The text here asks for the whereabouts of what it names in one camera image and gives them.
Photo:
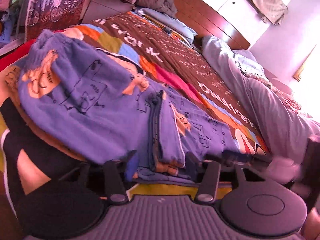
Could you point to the light blue pillow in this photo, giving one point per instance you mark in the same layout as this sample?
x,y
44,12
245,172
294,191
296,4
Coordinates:
x,y
170,22

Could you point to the beige hanging cloth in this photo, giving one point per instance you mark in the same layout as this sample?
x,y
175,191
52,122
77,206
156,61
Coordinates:
x,y
273,11

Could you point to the white wardrobe cabinet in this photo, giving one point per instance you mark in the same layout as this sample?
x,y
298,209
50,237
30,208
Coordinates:
x,y
243,16

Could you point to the blue printed pants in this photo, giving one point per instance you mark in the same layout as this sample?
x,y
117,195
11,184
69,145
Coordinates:
x,y
102,106

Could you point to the colourful cartoon bed blanket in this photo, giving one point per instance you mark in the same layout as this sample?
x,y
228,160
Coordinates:
x,y
164,58

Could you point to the grey crumpled duvet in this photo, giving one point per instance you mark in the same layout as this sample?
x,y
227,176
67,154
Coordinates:
x,y
285,132

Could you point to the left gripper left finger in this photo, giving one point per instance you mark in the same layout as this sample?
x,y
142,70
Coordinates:
x,y
131,164

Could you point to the bicycle print wardrobe curtain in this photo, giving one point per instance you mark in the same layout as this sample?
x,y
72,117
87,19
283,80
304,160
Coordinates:
x,y
51,14

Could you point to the grey bedside cabinet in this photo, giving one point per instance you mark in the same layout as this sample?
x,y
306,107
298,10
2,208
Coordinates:
x,y
104,8

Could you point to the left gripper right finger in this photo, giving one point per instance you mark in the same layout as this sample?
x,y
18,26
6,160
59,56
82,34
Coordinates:
x,y
193,167

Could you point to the wooden bed headboard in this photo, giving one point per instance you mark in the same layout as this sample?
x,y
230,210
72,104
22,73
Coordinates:
x,y
199,16

